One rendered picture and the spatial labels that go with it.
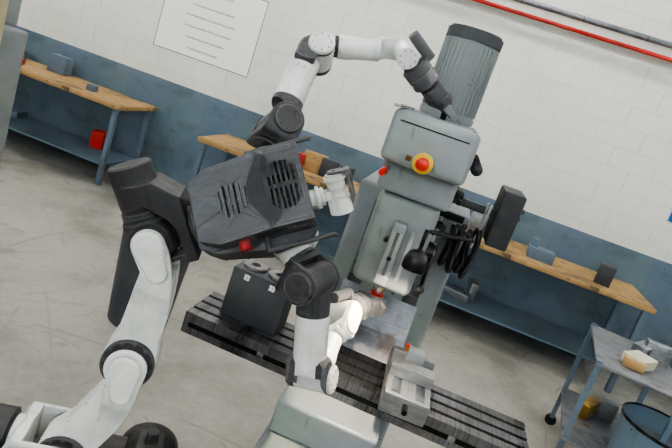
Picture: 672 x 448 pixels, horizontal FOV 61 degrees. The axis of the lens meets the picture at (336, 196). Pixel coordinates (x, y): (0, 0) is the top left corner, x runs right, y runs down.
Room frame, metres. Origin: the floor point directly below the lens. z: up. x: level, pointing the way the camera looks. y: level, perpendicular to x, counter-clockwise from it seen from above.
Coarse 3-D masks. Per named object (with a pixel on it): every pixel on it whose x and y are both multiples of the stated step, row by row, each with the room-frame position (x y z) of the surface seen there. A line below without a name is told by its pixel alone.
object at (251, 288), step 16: (240, 272) 1.91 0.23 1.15; (256, 272) 1.92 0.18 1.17; (272, 272) 1.95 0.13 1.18; (240, 288) 1.91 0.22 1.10; (256, 288) 1.90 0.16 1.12; (272, 288) 1.89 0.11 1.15; (224, 304) 1.92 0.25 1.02; (240, 304) 1.91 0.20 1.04; (256, 304) 1.89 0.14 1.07; (272, 304) 1.88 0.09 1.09; (288, 304) 1.94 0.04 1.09; (240, 320) 1.90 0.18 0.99; (256, 320) 1.89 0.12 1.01; (272, 320) 1.88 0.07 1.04
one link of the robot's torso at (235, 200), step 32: (256, 160) 1.36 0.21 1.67; (288, 160) 1.36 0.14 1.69; (192, 192) 1.36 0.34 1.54; (224, 192) 1.50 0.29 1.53; (256, 192) 1.33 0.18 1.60; (288, 192) 1.33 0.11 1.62; (192, 224) 1.40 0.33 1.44; (224, 224) 1.31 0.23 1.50; (256, 224) 1.30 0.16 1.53; (288, 224) 1.30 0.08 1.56; (224, 256) 1.41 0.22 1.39; (256, 256) 1.45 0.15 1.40; (288, 256) 1.40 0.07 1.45
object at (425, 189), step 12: (396, 168) 1.75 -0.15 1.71; (408, 168) 1.75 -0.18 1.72; (384, 180) 1.76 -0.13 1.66; (396, 180) 1.75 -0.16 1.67; (408, 180) 1.75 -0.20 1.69; (420, 180) 1.74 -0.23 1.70; (432, 180) 1.74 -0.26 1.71; (396, 192) 1.75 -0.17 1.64; (408, 192) 1.74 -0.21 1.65; (420, 192) 1.74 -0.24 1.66; (432, 192) 1.73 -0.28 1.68; (444, 192) 1.73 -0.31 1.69; (432, 204) 1.73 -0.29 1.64; (444, 204) 1.73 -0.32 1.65
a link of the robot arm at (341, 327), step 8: (352, 304) 1.63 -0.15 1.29; (344, 312) 1.61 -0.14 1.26; (352, 312) 1.61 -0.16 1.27; (360, 312) 1.65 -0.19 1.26; (344, 320) 1.58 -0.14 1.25; (352, 320) 1.60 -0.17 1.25; (336, 328) 1.56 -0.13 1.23; (344, 328) 1.57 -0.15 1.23; (352, 328) 1.59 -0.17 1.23; (344, 336) 1.57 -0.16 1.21; (352, 336) 1.59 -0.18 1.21
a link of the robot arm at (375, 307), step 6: (354, 294) 1.75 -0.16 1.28; (360, 294) 1.75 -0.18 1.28; (366, 294) 1.82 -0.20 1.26; (366, 300) 1.74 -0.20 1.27; (372, 300) 1.79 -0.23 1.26; (378, 300) 1.80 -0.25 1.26; (366, 306) 1.72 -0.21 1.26; (372, 306) 1.77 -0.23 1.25; (378, 306) 1.79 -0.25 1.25; (384, 306) 1.80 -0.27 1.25; (366, 312) 1.72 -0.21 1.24; (372, 312) 1.76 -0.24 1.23; (378, 312) 1.79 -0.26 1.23; (384, 312) 1.80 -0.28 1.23
